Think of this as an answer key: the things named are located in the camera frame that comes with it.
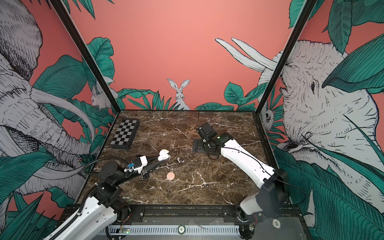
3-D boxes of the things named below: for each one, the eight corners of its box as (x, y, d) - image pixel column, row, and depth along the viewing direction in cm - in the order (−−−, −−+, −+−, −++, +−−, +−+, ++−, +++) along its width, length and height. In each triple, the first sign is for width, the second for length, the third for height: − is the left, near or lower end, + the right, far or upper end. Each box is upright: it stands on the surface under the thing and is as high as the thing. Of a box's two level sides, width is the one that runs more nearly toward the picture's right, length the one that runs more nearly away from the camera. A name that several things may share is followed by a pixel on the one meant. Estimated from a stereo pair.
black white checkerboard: (111, 149, 100) (109, 146, 97) (123, 122, 116) (121, 118, 112) (130, 149, 100) (128, 146, 97) (139, 122, 116) (138, 119, 112)
